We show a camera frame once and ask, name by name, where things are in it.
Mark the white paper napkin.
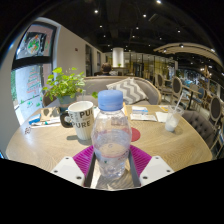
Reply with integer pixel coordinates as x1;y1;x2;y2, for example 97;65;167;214
155;111;169;124

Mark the person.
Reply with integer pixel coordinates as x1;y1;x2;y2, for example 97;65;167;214
99;62;113;77

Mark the clear blue-capped water bottle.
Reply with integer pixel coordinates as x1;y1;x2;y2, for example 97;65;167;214
90;89;133;179

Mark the grey white chevron pillow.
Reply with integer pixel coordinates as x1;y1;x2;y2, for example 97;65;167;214
105;77;148;106

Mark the flat round red coaster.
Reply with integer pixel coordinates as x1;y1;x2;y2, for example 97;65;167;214
130;127;142;143

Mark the group of ceiling lights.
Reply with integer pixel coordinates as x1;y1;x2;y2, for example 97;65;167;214
93;0;218;54

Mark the white mug with dark lettering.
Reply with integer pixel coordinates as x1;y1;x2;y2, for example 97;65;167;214
59;100;95;141

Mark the dark grey tufted armchair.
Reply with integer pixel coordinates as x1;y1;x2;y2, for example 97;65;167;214
181;109;218;151

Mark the small blue white box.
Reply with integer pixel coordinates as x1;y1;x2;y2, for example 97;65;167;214
131;105;149;115

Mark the small brown sign stand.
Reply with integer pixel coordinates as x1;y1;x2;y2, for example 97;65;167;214
39;106;62;123

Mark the white round pillar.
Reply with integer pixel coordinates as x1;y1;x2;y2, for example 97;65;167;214
111;47;125;69

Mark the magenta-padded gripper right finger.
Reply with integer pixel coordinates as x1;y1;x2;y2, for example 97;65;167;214
128;144;175;187

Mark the dark framed decorated window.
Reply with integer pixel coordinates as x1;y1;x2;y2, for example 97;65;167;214
10;22;58;124

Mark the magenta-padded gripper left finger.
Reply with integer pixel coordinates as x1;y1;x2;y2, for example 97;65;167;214
50;144;98;188

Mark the blue white flat packet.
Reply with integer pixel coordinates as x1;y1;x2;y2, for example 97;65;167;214
28;114;62;128

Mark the clear plastic cup with straw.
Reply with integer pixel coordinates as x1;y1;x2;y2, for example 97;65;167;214
164;93;185;133

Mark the grey curved sofa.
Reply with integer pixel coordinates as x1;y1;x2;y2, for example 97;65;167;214
79;75;162;107

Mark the group of dining chairs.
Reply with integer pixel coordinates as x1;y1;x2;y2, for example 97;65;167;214
153;72;224;158

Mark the green potted plant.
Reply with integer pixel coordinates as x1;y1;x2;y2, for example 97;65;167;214
42;66;99;109

